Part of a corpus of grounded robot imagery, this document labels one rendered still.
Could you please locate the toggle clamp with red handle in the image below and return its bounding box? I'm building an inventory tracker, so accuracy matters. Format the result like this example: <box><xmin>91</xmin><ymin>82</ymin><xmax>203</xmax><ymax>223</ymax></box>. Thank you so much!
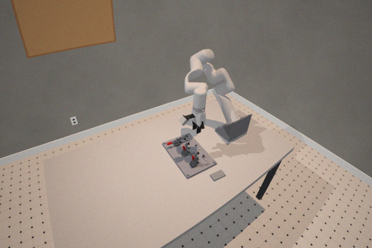
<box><xmin>189</xmin><ymin>152</ymin><xmax>199</xmax><ymax>168</ymax></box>
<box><xmin>167</xmin><ymin>136</ymin><xmax>186</xmax><ymax>147</ymax></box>

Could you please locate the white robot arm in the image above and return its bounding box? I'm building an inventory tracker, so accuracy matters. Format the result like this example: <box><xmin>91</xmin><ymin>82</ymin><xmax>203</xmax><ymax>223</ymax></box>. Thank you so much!
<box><xmin>184</xmin><ymin>49</ymin><xmax>241</xmax><ymax>125</ymax></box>

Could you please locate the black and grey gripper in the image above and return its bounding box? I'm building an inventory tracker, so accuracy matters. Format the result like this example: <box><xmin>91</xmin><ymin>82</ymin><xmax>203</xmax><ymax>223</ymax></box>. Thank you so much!
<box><xmin>191</xmin><ymin>108</ymin><xmax>206</xmax><ymax>134</ymax></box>

